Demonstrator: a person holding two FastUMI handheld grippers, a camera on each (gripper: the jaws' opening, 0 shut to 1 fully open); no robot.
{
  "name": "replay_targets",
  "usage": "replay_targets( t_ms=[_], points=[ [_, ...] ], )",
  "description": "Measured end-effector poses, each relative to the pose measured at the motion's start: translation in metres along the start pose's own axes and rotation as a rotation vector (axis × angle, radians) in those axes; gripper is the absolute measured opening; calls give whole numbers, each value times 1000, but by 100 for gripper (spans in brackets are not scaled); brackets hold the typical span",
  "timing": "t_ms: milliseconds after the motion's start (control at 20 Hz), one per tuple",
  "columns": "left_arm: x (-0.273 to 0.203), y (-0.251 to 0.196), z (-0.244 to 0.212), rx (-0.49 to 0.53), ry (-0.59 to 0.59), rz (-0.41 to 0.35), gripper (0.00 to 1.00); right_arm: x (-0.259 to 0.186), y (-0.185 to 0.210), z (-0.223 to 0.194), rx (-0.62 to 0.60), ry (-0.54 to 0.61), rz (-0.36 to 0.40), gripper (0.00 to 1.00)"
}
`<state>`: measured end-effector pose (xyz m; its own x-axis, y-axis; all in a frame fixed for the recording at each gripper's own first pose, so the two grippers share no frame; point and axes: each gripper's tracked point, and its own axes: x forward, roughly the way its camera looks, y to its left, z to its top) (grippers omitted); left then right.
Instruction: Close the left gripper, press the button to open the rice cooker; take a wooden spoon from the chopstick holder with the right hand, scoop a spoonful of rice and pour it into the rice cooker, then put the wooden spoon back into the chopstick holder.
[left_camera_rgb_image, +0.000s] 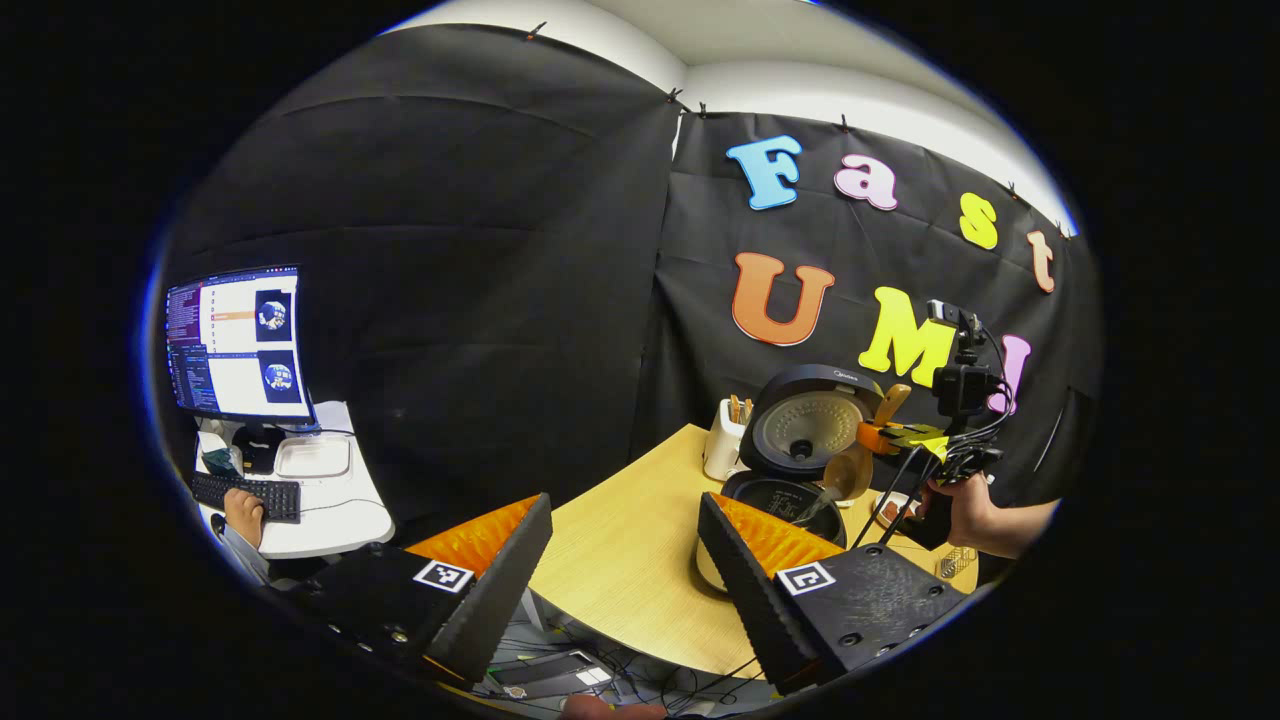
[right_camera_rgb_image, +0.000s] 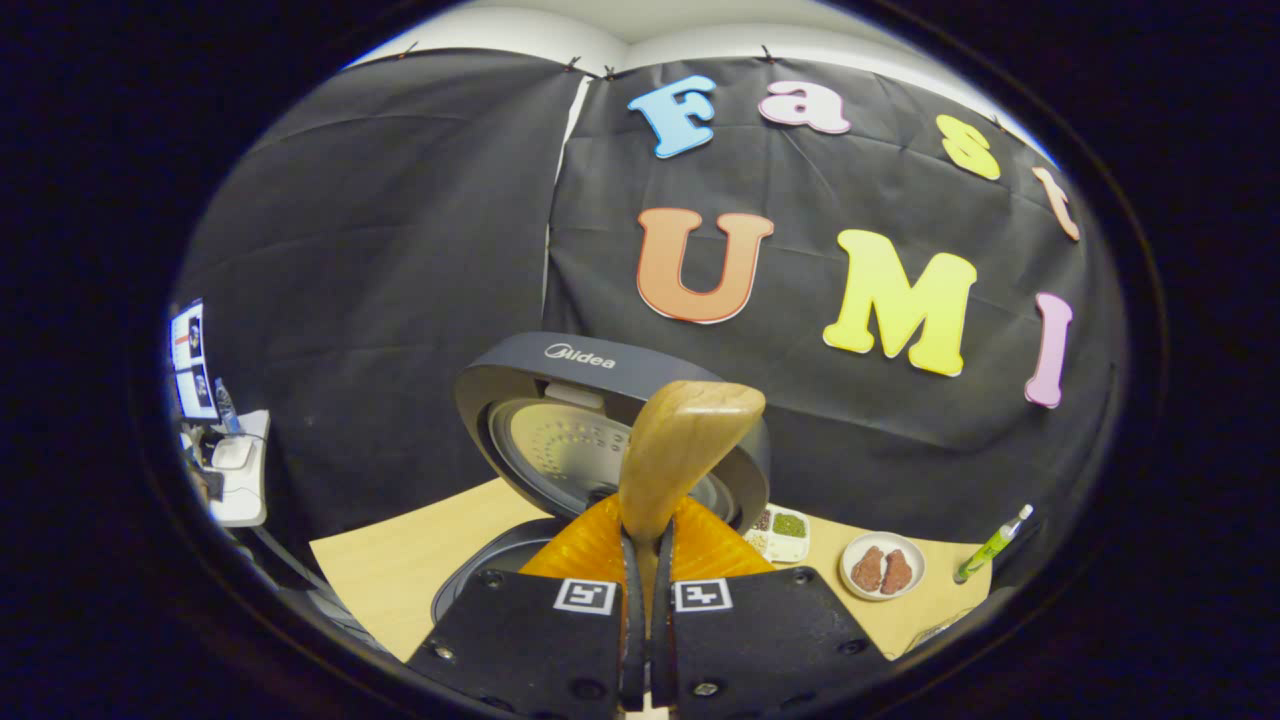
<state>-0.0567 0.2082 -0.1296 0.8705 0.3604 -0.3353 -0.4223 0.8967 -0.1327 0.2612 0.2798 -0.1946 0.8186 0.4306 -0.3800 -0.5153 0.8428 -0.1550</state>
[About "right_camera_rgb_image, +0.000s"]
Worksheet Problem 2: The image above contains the dark grey rice cooker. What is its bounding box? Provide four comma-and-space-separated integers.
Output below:
430, 332, 773, 629

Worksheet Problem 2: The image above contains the black backdrop cloth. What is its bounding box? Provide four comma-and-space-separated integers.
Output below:
170, 45, 1131, 571

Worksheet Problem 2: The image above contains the white side desk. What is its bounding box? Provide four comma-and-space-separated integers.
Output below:
180, 408, 273, 529

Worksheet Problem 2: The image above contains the green drink bottle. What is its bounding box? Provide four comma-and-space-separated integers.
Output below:
953, 504, 1035, 586

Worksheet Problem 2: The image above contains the row of black cloth clips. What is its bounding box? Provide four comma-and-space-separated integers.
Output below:
398, 40, 1011, 131

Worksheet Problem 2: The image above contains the computer monitor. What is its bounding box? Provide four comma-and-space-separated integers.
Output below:
168, 298, 223, 423

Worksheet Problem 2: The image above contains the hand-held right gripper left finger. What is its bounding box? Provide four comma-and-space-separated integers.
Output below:
403, 493, 647, 716

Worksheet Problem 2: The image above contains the wooden spoon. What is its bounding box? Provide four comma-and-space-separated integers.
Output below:
618, 380, 768, 601

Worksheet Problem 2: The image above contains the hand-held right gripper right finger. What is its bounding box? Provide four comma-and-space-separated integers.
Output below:
648, 490, 891, 716

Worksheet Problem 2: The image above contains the white divided bean dish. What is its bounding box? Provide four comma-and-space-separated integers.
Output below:
742, 503, 812, 565

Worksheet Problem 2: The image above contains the white round plate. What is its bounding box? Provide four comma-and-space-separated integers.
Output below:
838, 531, 928, 602

